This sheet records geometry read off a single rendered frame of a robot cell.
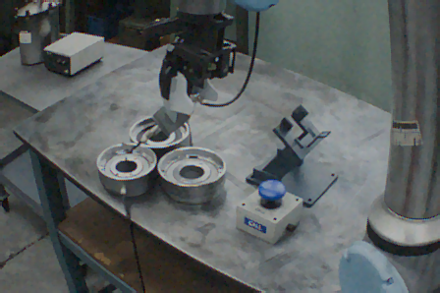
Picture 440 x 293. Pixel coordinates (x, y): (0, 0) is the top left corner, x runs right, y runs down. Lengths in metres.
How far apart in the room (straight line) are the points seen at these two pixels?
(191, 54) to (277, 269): 0.33
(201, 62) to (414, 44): 0.48
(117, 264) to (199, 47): 0.52
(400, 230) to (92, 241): 0.86
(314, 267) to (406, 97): 0.41
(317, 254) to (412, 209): 0.36
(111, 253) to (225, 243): 0.41
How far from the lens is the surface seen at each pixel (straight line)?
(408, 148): 0.47
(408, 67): 0.44
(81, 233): 1.26
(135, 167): 0.98
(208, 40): 0.84
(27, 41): 1.83
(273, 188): 0.83
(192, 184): 0.89
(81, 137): 1.12
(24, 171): 2.14
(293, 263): 0.81
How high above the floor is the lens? 1.36
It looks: 32 degrees down
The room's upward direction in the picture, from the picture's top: straight up
